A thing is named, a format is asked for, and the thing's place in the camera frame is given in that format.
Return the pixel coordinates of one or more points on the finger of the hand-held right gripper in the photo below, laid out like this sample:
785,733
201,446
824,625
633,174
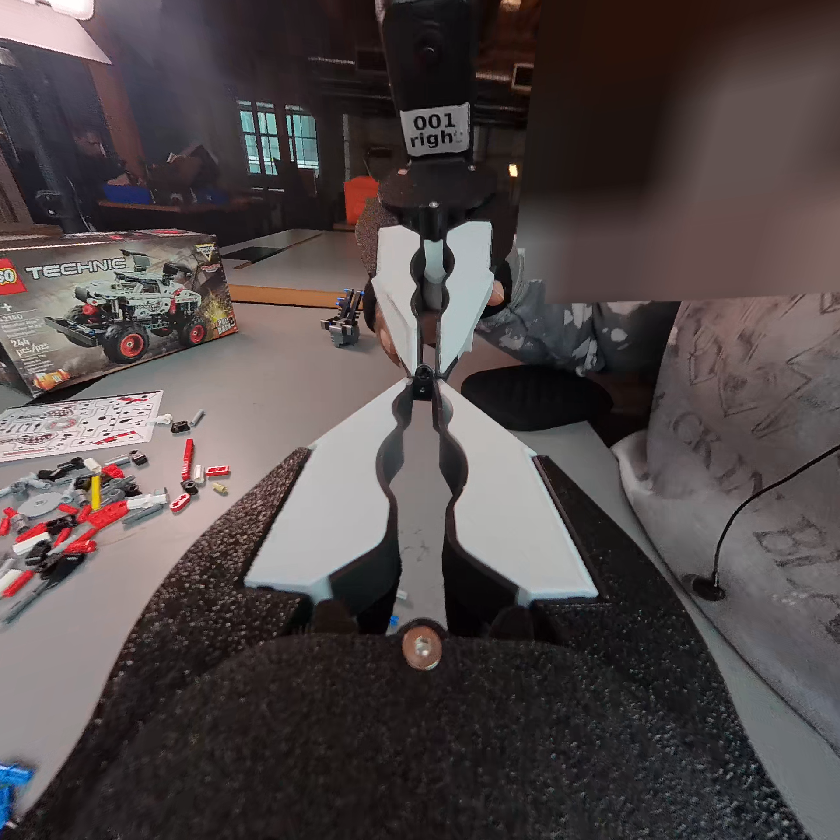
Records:
472,282
394,275

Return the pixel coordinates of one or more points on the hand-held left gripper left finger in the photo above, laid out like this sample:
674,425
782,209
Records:
328,512

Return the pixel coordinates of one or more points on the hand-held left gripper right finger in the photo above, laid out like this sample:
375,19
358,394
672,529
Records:
518,518

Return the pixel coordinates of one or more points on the small black toy brick piece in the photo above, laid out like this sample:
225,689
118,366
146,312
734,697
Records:
422,380

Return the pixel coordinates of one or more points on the person's right forearm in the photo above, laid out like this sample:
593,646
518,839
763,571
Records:
564,334

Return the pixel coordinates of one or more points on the black desk mat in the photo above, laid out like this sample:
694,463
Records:
259,253

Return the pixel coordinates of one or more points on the person's right hand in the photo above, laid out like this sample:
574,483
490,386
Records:
392,344

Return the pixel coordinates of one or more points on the small grey toy brick assembly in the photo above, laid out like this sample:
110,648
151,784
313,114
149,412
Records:
342,328

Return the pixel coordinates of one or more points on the orange bag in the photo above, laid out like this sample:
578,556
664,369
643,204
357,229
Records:
359,200

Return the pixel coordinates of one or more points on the brown cardboard sheet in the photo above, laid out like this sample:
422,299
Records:
289,295

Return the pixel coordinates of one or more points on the black textured armrest pad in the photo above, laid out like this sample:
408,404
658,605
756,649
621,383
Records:
538,400

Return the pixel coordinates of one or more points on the paned window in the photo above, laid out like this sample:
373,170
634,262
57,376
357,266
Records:
275,138

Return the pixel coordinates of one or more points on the pile of toy brick pieces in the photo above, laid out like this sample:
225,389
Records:
105,515

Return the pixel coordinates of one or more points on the white sticker sheet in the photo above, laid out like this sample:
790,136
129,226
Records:
72,426

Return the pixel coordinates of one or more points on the blue storage bin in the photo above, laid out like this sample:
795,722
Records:
128,193

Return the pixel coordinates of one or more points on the toy truck set box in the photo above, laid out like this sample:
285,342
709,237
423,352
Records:
98,308

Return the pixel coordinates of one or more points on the black light stand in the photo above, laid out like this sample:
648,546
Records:
39,144

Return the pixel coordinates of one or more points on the white light panel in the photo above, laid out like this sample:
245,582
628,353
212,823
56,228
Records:
46,26

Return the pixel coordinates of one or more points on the blue toy brick part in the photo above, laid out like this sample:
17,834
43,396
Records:
12,787

